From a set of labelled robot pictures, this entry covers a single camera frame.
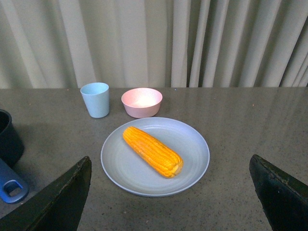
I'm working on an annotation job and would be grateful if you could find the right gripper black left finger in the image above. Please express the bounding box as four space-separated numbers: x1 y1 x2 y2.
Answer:
0 156 92 231

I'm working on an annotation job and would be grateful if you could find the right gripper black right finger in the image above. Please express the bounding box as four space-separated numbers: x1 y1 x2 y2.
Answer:
249 154 308 231

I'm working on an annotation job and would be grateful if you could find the pink bowl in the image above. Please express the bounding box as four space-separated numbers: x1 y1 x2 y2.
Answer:
121 88 163 118

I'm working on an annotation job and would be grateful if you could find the white curtain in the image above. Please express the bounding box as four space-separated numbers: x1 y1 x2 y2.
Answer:
0 0 308 89

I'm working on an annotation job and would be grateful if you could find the yellow corn cob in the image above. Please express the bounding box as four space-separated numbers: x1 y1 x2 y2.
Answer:
122 127 184 179

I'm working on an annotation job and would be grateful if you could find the light blue plate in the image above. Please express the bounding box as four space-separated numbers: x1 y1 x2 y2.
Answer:
101 117 210 197

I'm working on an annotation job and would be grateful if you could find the light blue cup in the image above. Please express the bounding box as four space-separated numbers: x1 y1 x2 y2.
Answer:
80 82 109 118

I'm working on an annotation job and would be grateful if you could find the dark blue saucepan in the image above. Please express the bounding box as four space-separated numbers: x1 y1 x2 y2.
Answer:
0 110 29 204

